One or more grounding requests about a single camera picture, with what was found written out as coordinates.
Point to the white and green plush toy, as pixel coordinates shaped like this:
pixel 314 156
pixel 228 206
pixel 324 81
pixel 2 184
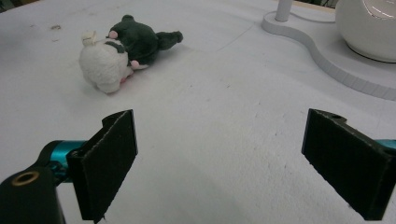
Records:
pixel 124 51

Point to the white round appliance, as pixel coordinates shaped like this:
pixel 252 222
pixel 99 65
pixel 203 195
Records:
pixel 369 28

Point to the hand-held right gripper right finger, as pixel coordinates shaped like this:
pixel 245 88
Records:
pixel 348 168

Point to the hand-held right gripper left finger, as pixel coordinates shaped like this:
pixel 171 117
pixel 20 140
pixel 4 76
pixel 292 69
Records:
pixel 102 168

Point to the white lamp base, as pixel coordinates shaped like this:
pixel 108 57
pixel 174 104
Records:
pixel 327 59

